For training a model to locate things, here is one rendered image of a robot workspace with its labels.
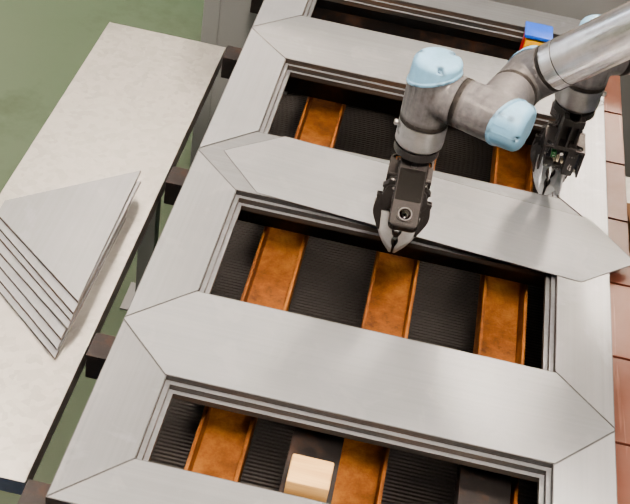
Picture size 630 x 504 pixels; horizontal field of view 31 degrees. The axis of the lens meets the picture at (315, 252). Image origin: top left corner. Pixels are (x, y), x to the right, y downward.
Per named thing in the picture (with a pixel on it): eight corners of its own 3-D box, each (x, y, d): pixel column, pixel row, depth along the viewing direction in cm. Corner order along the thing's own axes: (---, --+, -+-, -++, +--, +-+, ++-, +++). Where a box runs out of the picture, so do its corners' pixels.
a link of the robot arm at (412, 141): (446, 138, 170) (392, 127, 171) (439, 163, 173) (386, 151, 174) (450, 111, 176) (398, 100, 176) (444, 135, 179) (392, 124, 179)
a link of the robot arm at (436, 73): (456, 80, 162) (403, 57, 164) (439, 143, 169) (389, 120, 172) (478, 58, 167) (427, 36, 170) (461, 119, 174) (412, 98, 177)
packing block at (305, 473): (282, 497, 159) (286, 480, 156) (289, 469, 163) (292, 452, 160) (324, 507, 159) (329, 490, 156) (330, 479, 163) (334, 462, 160)
